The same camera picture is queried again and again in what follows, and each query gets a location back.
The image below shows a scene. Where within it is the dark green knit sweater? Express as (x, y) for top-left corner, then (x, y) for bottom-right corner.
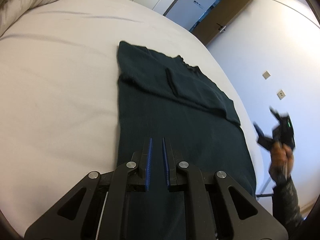
(117, 41), (256, 239)

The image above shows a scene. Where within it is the person's right forearm sleeve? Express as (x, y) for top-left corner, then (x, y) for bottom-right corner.
(272, 178), (303, 232)

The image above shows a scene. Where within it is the person's right hand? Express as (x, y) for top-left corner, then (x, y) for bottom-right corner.
(269, 142), (294, 185)

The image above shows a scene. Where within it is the white bed mattress sheet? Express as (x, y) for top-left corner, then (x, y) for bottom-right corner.
(1, 0), (264, 236)

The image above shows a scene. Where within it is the brown wooden door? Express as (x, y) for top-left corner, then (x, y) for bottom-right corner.
(191, 0), (253, 46)

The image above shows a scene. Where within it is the beige wall socket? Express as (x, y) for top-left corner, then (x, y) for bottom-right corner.
(277, 89), (286, 100)

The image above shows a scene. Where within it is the beige wall switch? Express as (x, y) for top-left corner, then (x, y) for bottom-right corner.
(263, 71), (271, 80)

